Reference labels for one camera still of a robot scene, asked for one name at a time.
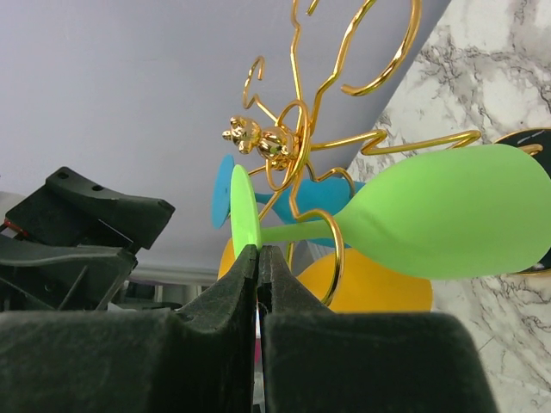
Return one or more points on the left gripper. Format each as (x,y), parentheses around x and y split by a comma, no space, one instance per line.
(72,243)

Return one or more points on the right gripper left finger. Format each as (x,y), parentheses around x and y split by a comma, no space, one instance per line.
(197,359)

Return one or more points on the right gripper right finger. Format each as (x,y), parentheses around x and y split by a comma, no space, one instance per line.
(315,360)

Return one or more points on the green wine glass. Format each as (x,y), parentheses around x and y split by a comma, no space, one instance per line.
(461,213)

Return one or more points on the orange wine glass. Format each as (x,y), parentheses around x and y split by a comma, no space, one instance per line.
(365,286)

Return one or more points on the gold wire glass rack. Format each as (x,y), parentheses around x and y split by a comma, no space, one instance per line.
(302,206)

